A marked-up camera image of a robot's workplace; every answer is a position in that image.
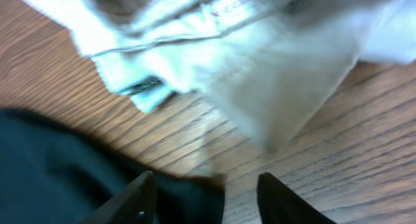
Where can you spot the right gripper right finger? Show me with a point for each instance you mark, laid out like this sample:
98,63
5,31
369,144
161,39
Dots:
278,204

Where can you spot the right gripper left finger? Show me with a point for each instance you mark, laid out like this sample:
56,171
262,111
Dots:
136,204

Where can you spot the black t-shirt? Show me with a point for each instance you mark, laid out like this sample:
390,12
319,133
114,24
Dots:
51,173

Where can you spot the beige folded garment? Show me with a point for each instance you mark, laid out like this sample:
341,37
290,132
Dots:
269,65

